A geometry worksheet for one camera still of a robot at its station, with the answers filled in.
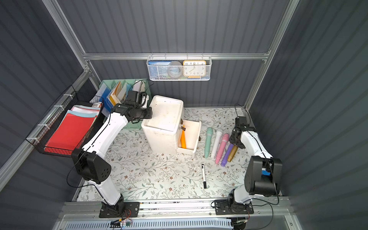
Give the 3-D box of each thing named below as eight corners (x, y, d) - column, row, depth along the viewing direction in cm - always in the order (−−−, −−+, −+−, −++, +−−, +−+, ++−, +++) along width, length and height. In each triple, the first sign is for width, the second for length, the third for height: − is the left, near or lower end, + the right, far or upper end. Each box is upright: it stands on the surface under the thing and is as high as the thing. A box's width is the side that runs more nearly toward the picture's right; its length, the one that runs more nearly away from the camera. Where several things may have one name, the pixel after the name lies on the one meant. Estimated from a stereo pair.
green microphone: (204, 157, 94) (204, 155, 92) (206, 129, 109) (207, 127, 106) (210, 158, 94) (211, 156, 91) (212, 130, 108) (213, 127, 106)
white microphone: (208, 158, 93) (209, 156, 91) (217, 130, 108) (217, 127, 106) (215, 160, 92) (215, 158, 90) (223, 131, 107) (223, 129, 105)
